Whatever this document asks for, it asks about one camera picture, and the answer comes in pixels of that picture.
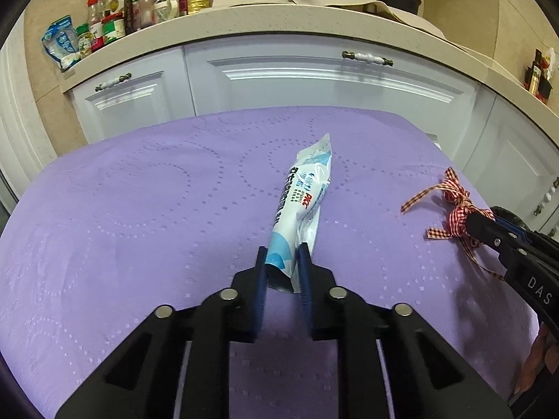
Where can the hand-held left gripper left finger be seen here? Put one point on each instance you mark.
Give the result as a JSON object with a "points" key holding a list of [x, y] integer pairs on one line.
{"points": [[260, 288]]}

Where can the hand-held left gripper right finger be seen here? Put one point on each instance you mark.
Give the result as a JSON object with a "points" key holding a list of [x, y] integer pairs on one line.
{"points": [[305, 288]]}

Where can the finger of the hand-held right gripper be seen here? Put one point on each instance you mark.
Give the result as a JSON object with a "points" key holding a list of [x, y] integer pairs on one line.
{"points": [[487, 235], [515, 233]]}

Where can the red checked ribbon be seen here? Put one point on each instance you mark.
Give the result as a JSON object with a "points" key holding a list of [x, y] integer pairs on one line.
{"points": [[456, 209]]}

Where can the white blue snack wrapper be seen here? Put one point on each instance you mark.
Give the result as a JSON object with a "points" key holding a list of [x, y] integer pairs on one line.
{"points": [[297, 209]]}

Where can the person's right hand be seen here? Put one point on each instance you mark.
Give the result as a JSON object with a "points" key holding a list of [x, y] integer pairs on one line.
{"points": [[535, 358]]}

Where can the purple tablecloth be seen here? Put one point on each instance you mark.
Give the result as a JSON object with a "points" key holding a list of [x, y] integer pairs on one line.
{"points": [[131, 227]]}

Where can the red box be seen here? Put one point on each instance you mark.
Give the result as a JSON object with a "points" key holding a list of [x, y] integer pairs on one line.
{"points": [[546, 91]]}

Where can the dark glass bottle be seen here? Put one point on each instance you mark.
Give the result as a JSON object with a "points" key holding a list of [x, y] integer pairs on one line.
{"points": [[533, 72]]}

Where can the white kitchen cabinet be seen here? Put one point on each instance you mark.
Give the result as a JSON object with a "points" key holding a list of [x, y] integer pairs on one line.
{"points": [[284, 83]]}

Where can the black pot with lid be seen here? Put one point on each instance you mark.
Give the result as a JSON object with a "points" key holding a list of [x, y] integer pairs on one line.
{"points": [[399, 0]]}

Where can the beige paper stove cover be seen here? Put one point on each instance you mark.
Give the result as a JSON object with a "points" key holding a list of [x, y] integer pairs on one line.
{"points": [[349, 8]]}

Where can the row of condiment jars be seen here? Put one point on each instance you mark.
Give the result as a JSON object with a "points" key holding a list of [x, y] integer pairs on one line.
{"points": [[113, 28]]}

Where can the blue white packet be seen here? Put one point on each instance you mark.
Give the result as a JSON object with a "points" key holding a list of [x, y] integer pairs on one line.
{"points": [[63, 46]]}

